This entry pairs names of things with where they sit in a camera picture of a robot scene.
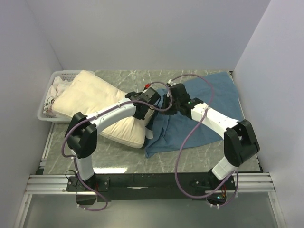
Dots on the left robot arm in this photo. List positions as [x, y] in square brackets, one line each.
[83, 130]

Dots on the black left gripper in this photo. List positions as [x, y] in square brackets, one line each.
[138, 116]

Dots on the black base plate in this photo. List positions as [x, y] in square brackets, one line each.
[151, 186]

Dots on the cream pillow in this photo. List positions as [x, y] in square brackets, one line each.
[87, 94]

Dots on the white printed cloth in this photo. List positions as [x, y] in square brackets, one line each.
[56, 89]

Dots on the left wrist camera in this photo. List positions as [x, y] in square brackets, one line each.
[147, 86]

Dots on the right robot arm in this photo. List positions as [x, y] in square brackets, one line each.
[240, 142]

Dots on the white plastic basket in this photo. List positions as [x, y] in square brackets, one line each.
[65, 91]

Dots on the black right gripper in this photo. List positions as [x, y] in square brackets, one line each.
[167, 97]

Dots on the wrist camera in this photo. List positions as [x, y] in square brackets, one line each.
[147, 86]
[170, 83]

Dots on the blue pillowcase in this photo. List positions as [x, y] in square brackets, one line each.
[171, 132]

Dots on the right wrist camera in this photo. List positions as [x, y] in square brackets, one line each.
[170, 83]

